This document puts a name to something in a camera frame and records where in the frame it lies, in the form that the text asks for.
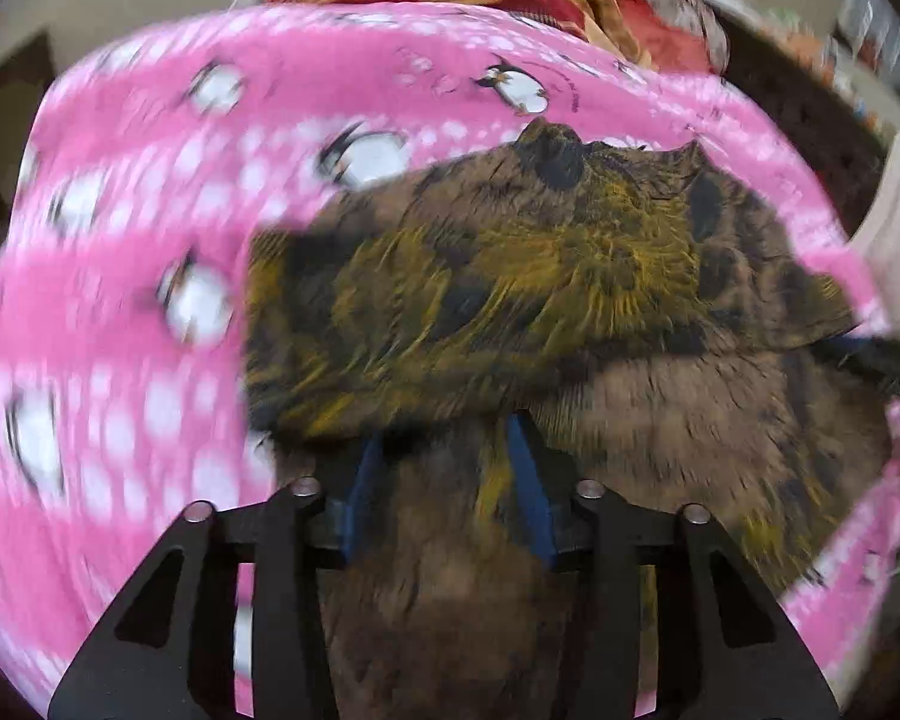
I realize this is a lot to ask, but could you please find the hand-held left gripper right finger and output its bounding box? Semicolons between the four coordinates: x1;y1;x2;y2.
505;411;841;720

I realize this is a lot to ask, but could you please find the pink penguin print bedsheet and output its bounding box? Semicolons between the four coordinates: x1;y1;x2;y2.
0;4;900;720

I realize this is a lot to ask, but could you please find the dark carved wooden headboard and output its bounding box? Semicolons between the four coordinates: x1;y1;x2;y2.
711;6;892;235

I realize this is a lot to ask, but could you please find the brown navy floral batik shirt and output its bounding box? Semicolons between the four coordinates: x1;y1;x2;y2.
244;118;897;720

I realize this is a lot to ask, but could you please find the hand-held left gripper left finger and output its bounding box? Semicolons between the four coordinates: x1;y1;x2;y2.
49;433;385;720

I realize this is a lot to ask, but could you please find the white upholstered chair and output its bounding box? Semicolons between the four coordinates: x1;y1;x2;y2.
846;116;900;340

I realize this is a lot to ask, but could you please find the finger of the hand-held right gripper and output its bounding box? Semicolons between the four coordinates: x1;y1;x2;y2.
817;334;900;400

